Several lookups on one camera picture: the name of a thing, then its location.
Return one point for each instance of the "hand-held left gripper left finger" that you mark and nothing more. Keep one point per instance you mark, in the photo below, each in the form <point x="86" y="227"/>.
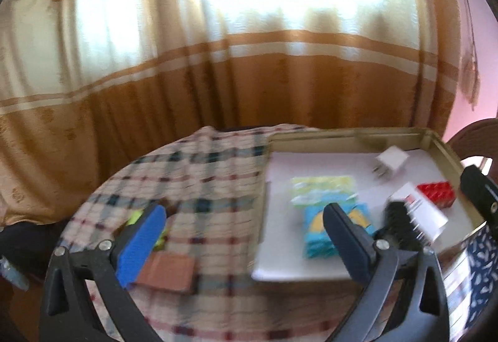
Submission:
<point x="140" y="244"/>

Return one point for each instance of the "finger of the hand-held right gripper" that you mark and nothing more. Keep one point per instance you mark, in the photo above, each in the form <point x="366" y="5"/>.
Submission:
<point x="480" y="190"/>

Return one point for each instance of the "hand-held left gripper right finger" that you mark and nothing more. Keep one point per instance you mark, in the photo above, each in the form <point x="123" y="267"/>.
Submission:
<point x="350" y="244"/>

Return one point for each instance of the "teal building block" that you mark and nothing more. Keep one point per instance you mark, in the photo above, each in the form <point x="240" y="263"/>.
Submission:
<point x="315" y="240"/>

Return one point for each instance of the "copper coloured box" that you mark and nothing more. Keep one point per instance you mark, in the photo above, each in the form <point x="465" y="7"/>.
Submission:
<point x="171" y="272"/>

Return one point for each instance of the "red building block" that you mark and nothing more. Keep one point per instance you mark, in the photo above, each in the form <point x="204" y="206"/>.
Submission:
<point x="437" y="192"/>

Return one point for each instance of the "white box with red label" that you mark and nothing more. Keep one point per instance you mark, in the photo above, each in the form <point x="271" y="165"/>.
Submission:
<point x="426" y="215"/>

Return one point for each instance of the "clear plastic box green label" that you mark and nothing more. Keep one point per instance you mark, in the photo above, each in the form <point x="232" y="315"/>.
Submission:
<point x="323" y="188"/>

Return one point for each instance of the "white charger plug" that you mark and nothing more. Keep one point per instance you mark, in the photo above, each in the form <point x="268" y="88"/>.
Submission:
<point x="391" y="163"/>

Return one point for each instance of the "gold metal tin box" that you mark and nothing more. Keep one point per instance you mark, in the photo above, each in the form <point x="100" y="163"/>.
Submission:
<point x="350" y="136"/>

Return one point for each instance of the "small brown object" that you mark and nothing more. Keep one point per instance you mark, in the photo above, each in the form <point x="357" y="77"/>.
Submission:
<point x="168" y="205"/>

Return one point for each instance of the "navy patterned cloth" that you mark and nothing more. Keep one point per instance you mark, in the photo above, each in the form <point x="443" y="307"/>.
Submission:
<point x="482" y="268"/>

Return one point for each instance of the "plaid-covered round table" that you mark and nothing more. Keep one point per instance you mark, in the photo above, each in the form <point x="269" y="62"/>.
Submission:
<point x="218" y="178"/>

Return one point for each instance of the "black bag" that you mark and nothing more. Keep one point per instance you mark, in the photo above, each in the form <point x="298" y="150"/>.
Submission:
<point x="23" y="248"/>

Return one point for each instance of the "beige and orange curtain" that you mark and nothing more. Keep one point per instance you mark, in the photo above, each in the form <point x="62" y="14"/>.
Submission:
<point x="194" y="73"/>

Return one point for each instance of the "straw wall tassel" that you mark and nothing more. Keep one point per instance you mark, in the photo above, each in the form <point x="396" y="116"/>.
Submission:
<point x="470" y="73"/>

